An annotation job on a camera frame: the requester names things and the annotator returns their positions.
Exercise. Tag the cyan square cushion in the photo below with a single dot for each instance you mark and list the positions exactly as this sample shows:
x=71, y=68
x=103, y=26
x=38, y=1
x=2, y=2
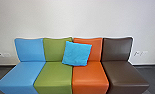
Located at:
x=76, y=53

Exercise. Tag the orange sofa seat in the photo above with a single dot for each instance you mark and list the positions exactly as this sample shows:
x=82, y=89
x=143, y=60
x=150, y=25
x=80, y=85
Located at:
x=89, y=80

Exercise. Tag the green sofa seat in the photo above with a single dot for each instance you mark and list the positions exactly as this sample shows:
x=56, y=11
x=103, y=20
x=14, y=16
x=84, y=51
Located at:
x=53, y=78

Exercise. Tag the brown sofa seat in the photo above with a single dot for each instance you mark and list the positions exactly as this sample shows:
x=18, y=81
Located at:
x=123, y=75

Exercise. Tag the blue sofa seat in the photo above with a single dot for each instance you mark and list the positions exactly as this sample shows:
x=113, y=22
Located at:
x=23, y=76

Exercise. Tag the white wall outlet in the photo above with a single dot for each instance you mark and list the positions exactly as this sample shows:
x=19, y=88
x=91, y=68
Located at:
x=140, y=53
x=3, y=54

